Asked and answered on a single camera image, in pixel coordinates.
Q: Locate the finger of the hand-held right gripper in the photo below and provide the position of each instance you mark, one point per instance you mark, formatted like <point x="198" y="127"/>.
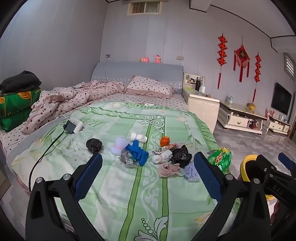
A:
<point x="266" y="162"/>
<point x="285" y="160"/>

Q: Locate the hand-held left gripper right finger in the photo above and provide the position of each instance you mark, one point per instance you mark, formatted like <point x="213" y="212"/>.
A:
<point x="208" y="176"/>

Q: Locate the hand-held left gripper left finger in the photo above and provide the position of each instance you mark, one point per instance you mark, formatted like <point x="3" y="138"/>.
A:
<point x="89" y="172"/>

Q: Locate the yellow waste bin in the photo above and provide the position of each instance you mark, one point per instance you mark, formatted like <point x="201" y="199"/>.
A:
<point x="244" y="166"/>

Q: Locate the large black plastic bag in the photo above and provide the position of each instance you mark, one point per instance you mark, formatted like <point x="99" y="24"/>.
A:
<point x="180" y="156"/>

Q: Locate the silver grey snack packet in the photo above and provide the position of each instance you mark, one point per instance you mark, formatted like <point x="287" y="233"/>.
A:
<point x="126" y="159"/>

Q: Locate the blue plastic bag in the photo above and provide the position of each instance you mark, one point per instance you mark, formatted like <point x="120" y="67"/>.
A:
<point x="138" y="154"/>

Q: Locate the lavender foam fruit net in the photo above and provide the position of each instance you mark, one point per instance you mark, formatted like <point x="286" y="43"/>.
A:
<point x="191" y="172"/>

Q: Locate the green snack packet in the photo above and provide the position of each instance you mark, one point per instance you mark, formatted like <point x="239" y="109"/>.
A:
<point x="219" y="158"/>

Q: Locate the small black plastic bag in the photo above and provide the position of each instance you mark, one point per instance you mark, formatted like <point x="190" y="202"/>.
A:
<point x="94" y="145"/>

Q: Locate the white television stand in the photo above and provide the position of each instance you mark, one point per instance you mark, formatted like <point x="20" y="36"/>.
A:
<point x="277" y="126"/>

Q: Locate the beige crumpled cloth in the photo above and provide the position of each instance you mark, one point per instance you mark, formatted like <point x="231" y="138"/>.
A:
<point x="170" y="170"/>

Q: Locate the white crumpled sock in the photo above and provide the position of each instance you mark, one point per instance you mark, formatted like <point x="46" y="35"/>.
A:
<point x="163" y="158"/>

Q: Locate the black charger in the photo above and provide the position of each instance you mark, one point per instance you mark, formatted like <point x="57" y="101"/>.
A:
<point x="69" y="127"/>

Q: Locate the pink figurine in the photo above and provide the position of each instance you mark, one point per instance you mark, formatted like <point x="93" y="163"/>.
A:
<point x="270" y="112"/>

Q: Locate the white coffee table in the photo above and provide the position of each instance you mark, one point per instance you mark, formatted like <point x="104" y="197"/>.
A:
<point x="238" y="120"/>

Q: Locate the green floral blanket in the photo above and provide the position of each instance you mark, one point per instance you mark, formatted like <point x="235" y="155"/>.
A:
<point x="129" y="208"/>

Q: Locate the white and red snack wrapper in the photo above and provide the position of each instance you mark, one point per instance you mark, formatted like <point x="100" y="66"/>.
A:
<point x="159" y="151"/>

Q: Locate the orange peel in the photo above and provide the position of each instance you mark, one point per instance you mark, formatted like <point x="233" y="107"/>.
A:
<point x="165" y="141"/>

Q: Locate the yellow toy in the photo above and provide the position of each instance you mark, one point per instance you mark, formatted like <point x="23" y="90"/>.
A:
<point x="251" y="107"/>

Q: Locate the black television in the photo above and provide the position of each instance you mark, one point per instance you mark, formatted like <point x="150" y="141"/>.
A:
<point x="281" y="99"/>

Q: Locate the crumpled white tissue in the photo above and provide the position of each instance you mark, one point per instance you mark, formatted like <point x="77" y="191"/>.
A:
<point x="138" y="137"/>

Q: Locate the white nightstand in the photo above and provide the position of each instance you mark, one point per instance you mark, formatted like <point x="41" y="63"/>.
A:
<point x="203" y="109"/>

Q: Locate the baby bottle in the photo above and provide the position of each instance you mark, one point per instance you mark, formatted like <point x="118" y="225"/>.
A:
<point x="230" y="100"/>

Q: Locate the pink dotted quilt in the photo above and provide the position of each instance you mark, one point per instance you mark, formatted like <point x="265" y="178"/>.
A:
<point x="81" y="97"/>

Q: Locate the white paper roll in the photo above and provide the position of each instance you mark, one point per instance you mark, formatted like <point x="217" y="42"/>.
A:
<point x="203" y="89"/>

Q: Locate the dotted bed sheet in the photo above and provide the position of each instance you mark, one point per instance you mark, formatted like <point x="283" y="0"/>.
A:
<point x="161" y="102"/>

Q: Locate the white packet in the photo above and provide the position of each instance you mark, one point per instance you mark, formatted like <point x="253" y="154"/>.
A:
<point x="149" y="105"/>

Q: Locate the grey pillow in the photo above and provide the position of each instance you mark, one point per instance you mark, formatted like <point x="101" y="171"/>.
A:
<point x="177" y="90"/>

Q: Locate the black thermos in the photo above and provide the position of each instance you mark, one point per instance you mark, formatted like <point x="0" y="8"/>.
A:
<point x="198" y="84"/>

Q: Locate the window with grey blinds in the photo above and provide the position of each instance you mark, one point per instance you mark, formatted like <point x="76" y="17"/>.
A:
<point x="290" y="66"/>

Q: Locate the green leaf-print folded quilt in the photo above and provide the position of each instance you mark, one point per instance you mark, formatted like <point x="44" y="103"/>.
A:
<point x="16" y="104"/>

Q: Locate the pink dotted pillow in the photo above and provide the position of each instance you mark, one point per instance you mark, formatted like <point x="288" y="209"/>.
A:
<point x="150" y="88"/>

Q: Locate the red diamond knot decoration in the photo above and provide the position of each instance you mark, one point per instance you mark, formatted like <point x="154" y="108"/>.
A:
<point x="242" y="55"/>

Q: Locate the grey bed headboard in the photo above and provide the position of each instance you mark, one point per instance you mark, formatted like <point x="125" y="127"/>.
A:
<point x="129" y="70"/>

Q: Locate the black folded clothes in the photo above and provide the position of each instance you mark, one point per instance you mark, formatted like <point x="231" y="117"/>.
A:
<point x="20" y="81"/>

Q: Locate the long red knot decoration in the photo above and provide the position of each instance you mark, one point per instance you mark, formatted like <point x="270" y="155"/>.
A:
<point x="222" y="53"/>

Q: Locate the pink plush toy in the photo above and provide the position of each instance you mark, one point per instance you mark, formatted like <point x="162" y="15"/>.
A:
<point x="144" y="60"/>

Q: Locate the pink doll with yellow face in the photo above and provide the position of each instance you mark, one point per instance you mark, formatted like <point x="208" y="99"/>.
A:
<point x="158" y="59"/>

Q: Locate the small barred window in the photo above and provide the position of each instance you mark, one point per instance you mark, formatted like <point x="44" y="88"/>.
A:
<point x="143" y="8"/>

